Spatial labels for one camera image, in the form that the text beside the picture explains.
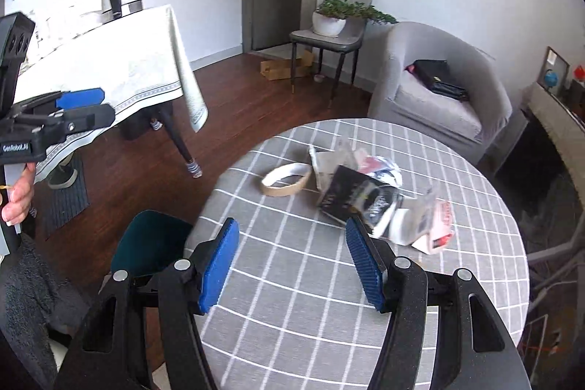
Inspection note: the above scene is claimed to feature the black bag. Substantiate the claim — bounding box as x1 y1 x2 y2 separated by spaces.
404 59 471 103

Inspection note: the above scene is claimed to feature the person's left hand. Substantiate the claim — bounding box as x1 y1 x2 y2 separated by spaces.
0 164 36 226

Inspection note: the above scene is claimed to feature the white red printed wrapper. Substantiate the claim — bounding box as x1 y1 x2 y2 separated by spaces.
411 198 455 256

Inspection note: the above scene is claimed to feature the clear plastic wrapper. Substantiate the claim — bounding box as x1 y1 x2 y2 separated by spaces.
308 139 362 192

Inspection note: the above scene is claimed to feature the cardboard box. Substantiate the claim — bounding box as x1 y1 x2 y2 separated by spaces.
260 49 315 81

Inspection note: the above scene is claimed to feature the teal upholstered chair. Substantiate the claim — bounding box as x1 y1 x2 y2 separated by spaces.
111 209 195 276

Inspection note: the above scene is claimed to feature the dark wooden table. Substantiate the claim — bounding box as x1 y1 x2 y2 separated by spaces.
158 104 195 169

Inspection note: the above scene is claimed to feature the grey armchair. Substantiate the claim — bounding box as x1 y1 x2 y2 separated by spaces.
368 21 513 166

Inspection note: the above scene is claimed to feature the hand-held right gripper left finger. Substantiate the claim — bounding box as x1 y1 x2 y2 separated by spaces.
54 216 241 390

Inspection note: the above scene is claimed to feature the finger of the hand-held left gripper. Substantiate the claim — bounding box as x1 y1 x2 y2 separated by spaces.
9 103 116 138
11 87 105 117

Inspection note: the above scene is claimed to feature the dark grey floor mat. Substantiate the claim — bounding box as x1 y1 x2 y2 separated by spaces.
34 152 91 241

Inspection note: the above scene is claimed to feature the grey shoe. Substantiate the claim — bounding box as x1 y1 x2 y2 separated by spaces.
47 164 79 190

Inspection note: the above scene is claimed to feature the round table grey checked cloth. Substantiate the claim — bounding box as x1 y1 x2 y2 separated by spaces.
183 118 532 390

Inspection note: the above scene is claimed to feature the printed plastic bag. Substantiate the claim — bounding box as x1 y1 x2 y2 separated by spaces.
356 150 403 190

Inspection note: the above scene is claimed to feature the side desk with beige cloth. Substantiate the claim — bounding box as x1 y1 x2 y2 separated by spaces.
521 82 585 171

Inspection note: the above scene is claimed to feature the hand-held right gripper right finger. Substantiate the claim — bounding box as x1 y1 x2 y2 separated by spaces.
345 214 533 390

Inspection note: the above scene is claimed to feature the black glossy packet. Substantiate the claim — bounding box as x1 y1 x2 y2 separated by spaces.
317 165 403 235

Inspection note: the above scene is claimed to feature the potted green plant white pot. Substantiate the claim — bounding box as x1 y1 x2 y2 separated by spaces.
312 0 398 38

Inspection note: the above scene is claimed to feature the framed globe picture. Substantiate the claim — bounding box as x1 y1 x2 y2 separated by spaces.
537 46 571 94

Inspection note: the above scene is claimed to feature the grey metal stand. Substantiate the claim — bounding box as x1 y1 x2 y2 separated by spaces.
525 230 585 354

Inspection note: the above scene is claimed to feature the person's grey fleece clothing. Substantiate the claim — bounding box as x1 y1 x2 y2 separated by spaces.
0 235 92 390

